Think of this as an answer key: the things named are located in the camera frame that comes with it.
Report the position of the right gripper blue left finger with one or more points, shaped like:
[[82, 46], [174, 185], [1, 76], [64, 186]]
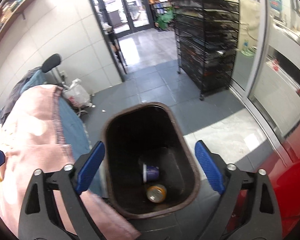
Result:
[[39, 216]]

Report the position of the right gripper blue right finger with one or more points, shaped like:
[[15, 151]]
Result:
[[247, 207]]

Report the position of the white purple yogurt cup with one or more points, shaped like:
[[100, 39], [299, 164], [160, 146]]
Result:
[[149, 173]]

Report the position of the dark brown trash bin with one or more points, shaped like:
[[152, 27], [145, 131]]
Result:
[[148, 133]]

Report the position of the pink polka dot blanket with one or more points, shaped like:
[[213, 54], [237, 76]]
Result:
[[33, 138]]

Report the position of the grey blue massage bed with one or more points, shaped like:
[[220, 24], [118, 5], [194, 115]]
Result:
[[33, 77]]

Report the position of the white plastic bag on floor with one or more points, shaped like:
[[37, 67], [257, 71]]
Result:
[[77, 95]]

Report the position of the black round stool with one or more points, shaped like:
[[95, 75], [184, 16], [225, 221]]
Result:
[[52, 62]]

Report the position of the glass double door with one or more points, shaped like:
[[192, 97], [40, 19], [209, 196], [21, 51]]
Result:
[[127, 16]]

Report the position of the black metal drawer rack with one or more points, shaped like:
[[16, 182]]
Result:
[[206, 33]]

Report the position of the green potted plant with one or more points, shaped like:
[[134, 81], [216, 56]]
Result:
[[164, 21]]

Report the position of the lower wooden wall shelf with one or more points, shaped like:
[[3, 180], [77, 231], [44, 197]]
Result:
[[11, 13]]

